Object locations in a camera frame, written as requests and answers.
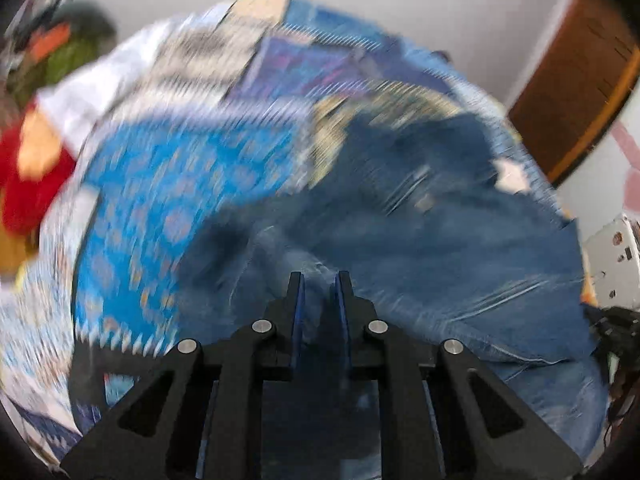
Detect white device box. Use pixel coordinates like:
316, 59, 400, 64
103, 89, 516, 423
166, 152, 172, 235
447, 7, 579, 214
581, 214, 640, 308

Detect brown wooden door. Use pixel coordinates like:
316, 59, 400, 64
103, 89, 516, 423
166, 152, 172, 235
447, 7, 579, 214
507, 0, 640, 186

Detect white cloth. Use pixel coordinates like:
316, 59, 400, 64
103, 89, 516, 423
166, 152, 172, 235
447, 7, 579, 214
37, 25, 171, 156

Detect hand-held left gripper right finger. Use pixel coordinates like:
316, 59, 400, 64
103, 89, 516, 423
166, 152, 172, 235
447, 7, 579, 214
334, 270, 583, 480

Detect blue denim jeans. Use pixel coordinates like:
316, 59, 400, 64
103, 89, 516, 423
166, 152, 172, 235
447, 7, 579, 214
172, 110, 613, 480

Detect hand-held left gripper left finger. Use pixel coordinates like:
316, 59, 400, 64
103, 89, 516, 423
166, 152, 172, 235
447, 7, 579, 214
60, 271, 306, 480

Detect blue patchwork blanket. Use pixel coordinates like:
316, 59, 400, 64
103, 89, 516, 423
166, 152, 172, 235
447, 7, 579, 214
0, 0, 576, 466

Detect orange box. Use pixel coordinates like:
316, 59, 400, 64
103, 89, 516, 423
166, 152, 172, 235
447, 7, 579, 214
29, 24, 72, 57

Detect red plush toy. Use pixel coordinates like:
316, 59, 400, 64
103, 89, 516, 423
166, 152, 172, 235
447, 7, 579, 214
0, 100, 77, 271

